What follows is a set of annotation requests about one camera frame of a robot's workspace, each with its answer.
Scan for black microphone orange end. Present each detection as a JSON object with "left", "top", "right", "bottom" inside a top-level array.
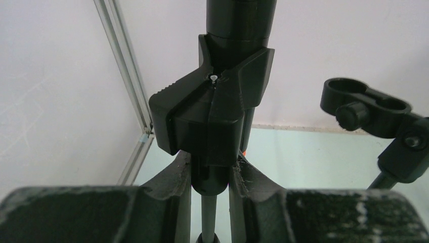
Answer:
[{"left": 205, "top": 1, "right": 276, "bottom": 166}]

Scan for tall black tripod stand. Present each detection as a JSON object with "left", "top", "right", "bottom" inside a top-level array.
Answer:
[{"left": 320, "top": 77, "right": 428, "bottom": 189}]

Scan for black round base stand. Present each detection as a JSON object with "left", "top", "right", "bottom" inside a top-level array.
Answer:
[{"left": 149, "top": 33, "right": 274, "bottom": 242}]

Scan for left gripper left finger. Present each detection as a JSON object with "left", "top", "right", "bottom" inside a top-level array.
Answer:
[{"left": 1, "top": 151, "right": 191, "bottom": 242}]

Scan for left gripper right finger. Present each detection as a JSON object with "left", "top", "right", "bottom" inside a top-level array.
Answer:
[{"left": 229, "top": 155, "right": 428, "bottom": 242}]

